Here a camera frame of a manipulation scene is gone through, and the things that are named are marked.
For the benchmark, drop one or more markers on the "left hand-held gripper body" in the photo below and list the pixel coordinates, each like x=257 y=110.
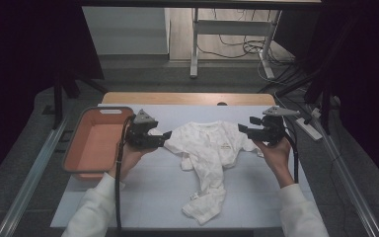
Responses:
x=141 y=118

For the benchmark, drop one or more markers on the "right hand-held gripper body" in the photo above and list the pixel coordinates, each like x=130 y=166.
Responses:
x=273 y=130

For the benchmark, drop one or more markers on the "person's left hand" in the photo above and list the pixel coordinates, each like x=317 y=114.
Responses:
x=128 y=159

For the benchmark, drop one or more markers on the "orange plastic basket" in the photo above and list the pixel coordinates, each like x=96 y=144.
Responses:
x=102 y=141

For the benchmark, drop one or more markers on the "dark curtain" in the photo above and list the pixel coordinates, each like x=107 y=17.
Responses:
x=19 y=65
x=368 y=65

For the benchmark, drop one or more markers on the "aluminium floor rail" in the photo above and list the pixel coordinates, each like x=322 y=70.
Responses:
x=348 y=184
x=33 y=177

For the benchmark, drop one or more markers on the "white power strip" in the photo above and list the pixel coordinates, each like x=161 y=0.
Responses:
x=308 y=129

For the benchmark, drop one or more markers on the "white metal desk frame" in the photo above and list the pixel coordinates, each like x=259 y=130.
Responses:
x=233 y=28

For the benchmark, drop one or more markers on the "person's right hand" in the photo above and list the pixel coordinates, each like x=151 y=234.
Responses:
x=279 y=158

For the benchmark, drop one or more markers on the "white board sheet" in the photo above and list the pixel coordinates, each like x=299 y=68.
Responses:
x=210 y=113

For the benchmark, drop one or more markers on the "black metal stand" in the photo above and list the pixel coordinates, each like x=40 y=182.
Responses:
x=325 y=108
x=58 y=98

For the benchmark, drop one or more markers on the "white plug adapter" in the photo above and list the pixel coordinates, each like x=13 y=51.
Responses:
x=316 y=113

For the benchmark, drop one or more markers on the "white baby romper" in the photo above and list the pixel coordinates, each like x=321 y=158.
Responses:
x=210 y=148

